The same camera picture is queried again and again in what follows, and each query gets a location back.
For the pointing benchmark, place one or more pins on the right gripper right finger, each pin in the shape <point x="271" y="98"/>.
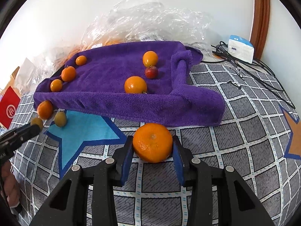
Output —
<point x="237" y="203"/>

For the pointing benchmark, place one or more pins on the brown wooden door frame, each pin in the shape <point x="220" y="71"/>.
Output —
<point x="260" y="26"/>

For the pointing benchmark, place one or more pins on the blue white tissue box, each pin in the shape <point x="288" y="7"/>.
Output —
<point x="240" y="48"/>

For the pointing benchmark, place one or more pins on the large stemmed mandarin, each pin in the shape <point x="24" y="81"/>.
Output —
<point x="68" y="74"/>

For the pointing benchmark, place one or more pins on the oval smooth orange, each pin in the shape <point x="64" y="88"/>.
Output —
<point x="135" y="85"/>

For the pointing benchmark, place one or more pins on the rough mandarin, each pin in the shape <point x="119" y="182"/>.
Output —
<point x="153" y="143"/>

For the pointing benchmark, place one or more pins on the purple towel covered tray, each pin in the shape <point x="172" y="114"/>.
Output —
<point x="98" y="87"/>

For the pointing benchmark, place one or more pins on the grey checkered bed sheet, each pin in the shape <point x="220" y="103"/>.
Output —
<point x="252" y="137"/>

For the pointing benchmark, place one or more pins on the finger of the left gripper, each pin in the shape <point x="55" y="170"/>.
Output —
<point x="13" y="139"/>

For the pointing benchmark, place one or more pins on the green kiwi fruit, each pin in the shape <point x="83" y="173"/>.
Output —
<point x="37" y="121"/>
<point x="60" y="119"/>

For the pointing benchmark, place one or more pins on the round smooth orange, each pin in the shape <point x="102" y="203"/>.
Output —
<point x="56" y="85"/>

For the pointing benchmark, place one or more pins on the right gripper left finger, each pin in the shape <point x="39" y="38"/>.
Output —
<point x="67" y="203"/>

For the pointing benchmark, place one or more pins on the white plastic bag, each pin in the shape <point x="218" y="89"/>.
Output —
<point x="29" y="76"/>

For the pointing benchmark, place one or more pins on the clear bag of oranges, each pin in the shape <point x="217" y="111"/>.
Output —
<point x="148" y="21"/>

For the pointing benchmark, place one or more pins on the person's left hand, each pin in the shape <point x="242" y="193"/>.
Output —
<point x="11" y="186"/>

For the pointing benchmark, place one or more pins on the small red tomato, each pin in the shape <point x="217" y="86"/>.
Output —
<point x="151" y="72"/>

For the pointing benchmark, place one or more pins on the small smooth orange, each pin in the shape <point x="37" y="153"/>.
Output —
<point x="81" y="60"/>

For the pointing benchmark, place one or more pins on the mandarin beside kiwi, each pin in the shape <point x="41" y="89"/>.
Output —
<point x="45" y="110"/>

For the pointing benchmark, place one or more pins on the red paper shopping bag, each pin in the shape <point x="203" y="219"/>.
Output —
<point x="8" y="107"/>

